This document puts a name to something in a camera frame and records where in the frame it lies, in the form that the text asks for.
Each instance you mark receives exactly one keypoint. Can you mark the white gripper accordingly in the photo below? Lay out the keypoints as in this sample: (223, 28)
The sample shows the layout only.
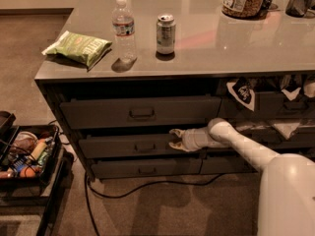
(189, 140)

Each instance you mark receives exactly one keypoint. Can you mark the grey drawer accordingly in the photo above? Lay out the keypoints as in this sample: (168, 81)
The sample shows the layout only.
(269, 105)
(271, 138)
(225, 162)
(124, 146)
(146, 167)
(133, 112)

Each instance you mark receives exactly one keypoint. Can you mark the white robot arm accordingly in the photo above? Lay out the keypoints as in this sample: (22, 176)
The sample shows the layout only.
(287, 186)

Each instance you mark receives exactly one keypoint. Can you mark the grey counter cabinet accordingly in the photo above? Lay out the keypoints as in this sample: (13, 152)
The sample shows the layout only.
(210, 50)

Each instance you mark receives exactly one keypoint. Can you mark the silver soda can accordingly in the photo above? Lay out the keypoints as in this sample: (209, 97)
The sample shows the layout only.
(166, 26)

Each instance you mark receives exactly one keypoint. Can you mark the green chip bag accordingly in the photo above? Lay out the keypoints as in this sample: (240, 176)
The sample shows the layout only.
(81, 48)

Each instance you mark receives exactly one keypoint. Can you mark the clear plastic water bottle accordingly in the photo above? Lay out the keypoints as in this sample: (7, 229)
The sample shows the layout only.
(124, 28)

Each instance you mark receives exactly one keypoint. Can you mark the black bin of items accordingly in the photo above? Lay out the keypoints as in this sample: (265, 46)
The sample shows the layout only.
(28, 155)

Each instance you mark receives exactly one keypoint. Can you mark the dark glass pitcher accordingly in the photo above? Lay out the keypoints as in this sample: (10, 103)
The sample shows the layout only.
(298, 8)

